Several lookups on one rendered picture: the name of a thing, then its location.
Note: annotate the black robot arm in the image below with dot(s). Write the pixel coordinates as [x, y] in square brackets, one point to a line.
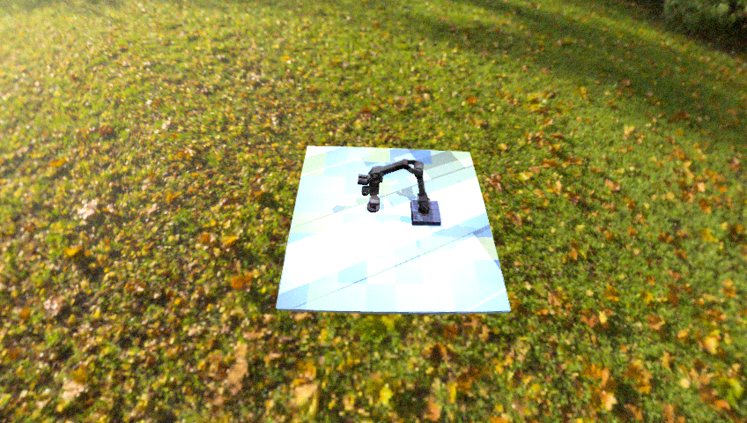
[376, 173]

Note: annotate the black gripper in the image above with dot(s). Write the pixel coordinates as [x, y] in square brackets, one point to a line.
[374, 200]

